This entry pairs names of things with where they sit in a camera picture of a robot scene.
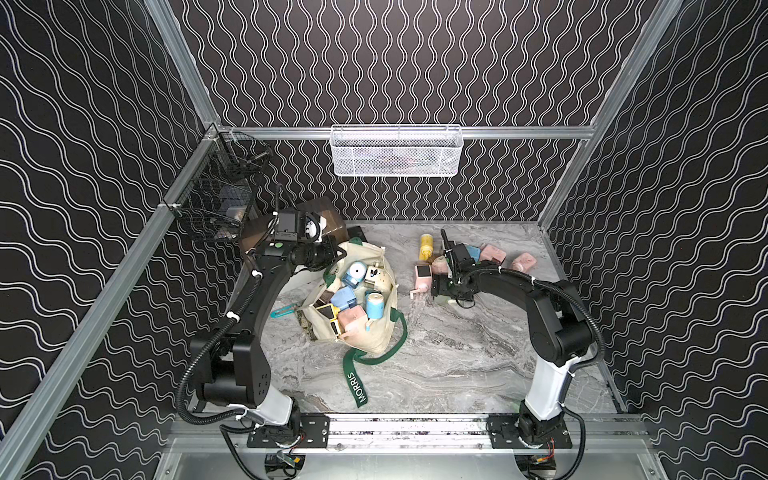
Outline blue pencil sharpener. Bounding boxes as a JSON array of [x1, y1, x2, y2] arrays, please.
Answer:
[[466, 245, 481, 263]]

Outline pink box pencil sharpener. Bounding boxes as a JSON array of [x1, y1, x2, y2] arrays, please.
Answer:
[[479, 244, 507, 265]]

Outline pink sharpener black face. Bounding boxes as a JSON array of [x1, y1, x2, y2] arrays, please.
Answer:
[[409, 264, 433, 298]]

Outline pink rounded pencil sharpener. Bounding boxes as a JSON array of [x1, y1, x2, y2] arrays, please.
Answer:
[[511, 252, 537, 274]]

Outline cream panda pencil sharpener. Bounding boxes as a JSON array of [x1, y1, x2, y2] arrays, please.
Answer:
[[364, 264, 388, 291]]

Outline cream tote bag green handles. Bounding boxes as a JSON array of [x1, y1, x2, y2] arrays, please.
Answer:
[[298, 237, 407, 407]]

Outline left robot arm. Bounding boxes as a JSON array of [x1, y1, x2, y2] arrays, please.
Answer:
[[174, 208, 346, 427]]

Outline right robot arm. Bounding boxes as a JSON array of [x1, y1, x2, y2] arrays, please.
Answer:
[[431, 231, 605, 447]]

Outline blue round dial sharpener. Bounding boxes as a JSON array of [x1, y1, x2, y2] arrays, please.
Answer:
[[342, 261, 368, 289]]

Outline light blue box sharpener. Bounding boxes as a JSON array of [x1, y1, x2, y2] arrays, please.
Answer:
[[331, 286, 358, 311]]

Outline teal utility knife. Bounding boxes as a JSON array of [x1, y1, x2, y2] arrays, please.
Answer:
[[270, 303, 300, 318]]

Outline light blue round sharpener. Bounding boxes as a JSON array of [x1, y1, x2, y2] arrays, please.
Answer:
[[365, 291, 386, 320]]

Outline white wire basket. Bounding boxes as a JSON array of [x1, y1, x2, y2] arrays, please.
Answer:
[[329, 124, 464, 177]]

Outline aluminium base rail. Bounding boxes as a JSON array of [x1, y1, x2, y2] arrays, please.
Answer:
[[167, 413, 651, 454]]

